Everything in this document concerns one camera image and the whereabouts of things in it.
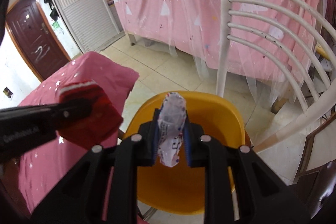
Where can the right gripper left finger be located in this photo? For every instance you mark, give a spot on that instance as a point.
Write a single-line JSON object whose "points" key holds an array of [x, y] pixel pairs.
{"points": [[102, 186]]}

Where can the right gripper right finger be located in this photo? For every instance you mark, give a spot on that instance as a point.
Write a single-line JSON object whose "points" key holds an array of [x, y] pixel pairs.
{"points": [[239, 186]]}

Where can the red snack wrapper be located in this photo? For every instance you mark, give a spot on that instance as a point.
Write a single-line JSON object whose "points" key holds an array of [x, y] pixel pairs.
{"points": [[89, 113]]}

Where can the white printed wrapper trash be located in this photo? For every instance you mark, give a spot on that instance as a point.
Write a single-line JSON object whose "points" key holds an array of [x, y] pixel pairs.
{"points": [[171, 122]]}

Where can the yellow plastic trash bin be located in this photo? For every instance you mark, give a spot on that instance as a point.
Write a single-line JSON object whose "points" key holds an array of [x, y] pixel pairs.
{"points": [[201, 181]]}

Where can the pink star tablecloth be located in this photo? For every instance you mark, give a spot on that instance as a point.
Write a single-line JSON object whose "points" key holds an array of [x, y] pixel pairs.
{"points": [[91, 76]]}

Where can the dark red door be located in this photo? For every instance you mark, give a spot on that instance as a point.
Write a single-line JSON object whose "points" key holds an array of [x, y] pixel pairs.
{"points": [[35, 39]]}

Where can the white louvered wardrobe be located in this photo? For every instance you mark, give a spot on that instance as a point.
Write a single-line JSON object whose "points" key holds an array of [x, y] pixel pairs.
{"points": [[90, 23]]}

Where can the pink tree bed curtain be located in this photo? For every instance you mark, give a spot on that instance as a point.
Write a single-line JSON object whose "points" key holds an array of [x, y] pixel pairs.
{"points": [[210, 3]]}

